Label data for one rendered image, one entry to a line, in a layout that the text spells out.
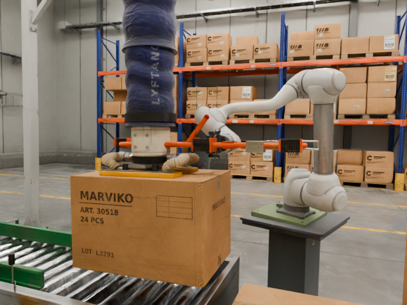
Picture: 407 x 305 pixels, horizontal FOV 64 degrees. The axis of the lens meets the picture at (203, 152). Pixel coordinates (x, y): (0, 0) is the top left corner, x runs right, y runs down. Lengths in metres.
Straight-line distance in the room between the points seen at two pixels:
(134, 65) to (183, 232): 0.70
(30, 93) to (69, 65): 8.91
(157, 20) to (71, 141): 11.66
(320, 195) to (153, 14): 1.20
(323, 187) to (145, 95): 1.03
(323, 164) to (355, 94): 6.76
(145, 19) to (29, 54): 3.08
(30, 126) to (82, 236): 2.93
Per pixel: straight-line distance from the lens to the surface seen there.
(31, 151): 4.32
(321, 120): 1.79
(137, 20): 1.43
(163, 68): 1.41
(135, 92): 1.39
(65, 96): 13.16
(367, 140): 9.83
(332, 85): 1.73
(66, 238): 2.17
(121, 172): 1.38
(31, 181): 4.36
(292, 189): 1.98
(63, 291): 1.70
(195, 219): 1.23
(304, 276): 2.06
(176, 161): 1.29
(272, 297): 1.58
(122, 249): 1.41
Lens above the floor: 1.26
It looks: 4 degrees down
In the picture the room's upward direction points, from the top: 1 degrees clockwise
